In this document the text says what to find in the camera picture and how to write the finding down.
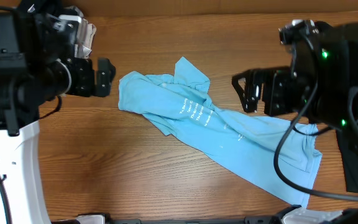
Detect light blue t-shirt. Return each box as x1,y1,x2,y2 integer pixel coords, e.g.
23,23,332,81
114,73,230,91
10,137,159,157
118,58,322,207

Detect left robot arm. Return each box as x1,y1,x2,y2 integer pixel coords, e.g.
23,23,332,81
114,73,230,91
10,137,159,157
0,4,116,223

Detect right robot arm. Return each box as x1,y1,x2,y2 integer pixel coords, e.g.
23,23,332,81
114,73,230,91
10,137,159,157
232,20,358,223

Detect beige folded garment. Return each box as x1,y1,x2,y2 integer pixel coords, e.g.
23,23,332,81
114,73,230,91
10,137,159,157
73,6,96,59

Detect black folded garment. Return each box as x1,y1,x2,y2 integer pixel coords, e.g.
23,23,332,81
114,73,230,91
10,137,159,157
16,0,78,17

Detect black unfolded garment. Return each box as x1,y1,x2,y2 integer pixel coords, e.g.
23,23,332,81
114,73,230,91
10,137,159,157
336,131,358,193

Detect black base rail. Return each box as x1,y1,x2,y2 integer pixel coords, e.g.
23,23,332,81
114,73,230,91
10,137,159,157
52,205,344,224

